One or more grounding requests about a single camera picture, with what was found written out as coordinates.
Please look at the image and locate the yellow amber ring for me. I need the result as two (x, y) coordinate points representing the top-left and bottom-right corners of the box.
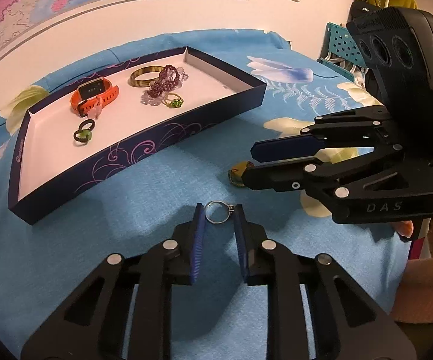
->
(227, 160), (256, 188)

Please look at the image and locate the silver ring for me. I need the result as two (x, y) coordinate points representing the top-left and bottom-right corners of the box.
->
(204, 200), (235, 225)

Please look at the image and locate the gold green stone ring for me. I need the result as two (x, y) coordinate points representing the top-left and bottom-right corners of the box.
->
(162, 92), (185, 109)

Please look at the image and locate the clear pink flower bracelet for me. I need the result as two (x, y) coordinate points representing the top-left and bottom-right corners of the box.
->
(140, 66), (190, 107)

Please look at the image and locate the purple beaded bracelet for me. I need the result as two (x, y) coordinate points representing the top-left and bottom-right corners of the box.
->
(146, 64), (180, 97)

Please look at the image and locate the orange smart watch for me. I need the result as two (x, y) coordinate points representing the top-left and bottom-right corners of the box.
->
(71, 77), (119, 117)

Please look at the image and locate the right hand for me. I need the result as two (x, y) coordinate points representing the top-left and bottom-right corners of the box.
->
(390, 221), (414, 238)

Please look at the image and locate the blue floral bed sheet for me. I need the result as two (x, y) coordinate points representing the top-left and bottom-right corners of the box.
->
(0, 30), (409, 354)

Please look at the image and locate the teal perforated basket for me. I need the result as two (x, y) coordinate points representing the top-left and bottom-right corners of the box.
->
(317, 23), (368, 87)

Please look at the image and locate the navy shallow box tray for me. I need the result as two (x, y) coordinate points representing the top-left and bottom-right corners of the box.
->
(8, 46), (266, 225)

